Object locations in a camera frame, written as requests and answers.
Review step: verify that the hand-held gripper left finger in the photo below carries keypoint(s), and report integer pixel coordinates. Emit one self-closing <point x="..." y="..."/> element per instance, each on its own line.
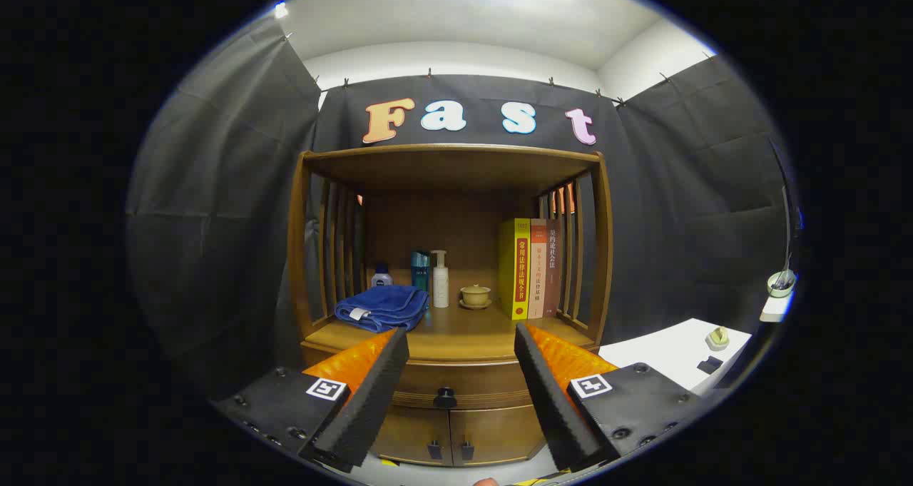
<point x="371" y="393"/>

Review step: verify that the yellow book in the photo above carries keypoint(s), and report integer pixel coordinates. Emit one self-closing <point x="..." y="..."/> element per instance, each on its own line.
<point x="510" y="272"/>

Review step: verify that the pale green tape roll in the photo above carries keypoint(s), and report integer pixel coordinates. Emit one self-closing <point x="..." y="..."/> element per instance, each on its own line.
<point x="717" y="339"/>

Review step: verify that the beige lidded teacup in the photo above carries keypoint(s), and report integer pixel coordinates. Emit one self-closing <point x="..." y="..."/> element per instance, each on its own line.
<point x="475" y="293"/>

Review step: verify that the wooden cabinet door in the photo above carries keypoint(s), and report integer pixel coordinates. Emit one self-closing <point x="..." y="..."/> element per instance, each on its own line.
<point x="496" y="432"/>
<point x="410" y="432"/>

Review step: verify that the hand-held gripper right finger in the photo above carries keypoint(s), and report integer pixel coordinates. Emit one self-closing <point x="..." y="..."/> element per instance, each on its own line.
<point x="549" y="393"/>

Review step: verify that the orange white book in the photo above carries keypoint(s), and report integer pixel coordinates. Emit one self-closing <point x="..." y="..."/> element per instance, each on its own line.
<point x="537" y="286"/>

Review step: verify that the blue transparent bottle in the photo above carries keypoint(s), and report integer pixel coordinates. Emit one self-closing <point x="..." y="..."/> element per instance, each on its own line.
<point x="420" y="268"/>

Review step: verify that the white pump bottle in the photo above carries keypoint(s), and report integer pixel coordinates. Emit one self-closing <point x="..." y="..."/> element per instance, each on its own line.
<point x="441" y="286"/>

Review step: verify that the wooden drawer with black knob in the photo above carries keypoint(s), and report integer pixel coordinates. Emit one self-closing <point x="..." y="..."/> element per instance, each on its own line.
<point x="474" y="380"/>

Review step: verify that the small white shelf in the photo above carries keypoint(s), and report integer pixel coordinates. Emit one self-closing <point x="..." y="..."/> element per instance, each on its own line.
<point x="774" y="309"/>

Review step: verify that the wooden countertop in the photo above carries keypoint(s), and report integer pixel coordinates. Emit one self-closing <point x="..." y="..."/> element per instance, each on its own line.
<point x="471" y="329"/>

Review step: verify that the small white blue-capped bottle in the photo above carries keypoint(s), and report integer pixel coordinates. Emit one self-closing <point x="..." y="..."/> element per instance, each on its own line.
<point x="381" y="279"/>

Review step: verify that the brown book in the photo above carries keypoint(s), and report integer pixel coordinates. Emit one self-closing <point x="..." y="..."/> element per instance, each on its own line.
<point x="553" y="272"/>

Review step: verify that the pale green bowl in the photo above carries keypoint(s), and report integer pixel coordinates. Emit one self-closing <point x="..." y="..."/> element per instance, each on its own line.
<point x="781" y="284"/>

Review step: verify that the wooden cabinet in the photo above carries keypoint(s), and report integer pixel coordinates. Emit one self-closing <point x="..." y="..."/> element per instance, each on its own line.
<point x="449" y="168"/>

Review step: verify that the beige saucer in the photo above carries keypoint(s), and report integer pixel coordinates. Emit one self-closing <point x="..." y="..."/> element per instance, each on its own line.
<point x="475" y="306"/>

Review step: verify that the small black flat object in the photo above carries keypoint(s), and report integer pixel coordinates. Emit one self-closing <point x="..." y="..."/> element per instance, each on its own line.
<point x="710" y="365"/>

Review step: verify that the white drawer unit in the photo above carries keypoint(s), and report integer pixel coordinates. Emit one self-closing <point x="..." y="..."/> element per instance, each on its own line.
<point x="663" y="350"/>

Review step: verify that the blue folded towel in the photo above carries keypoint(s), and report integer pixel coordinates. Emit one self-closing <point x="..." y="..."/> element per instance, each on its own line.
<point x="381" y="304"/>

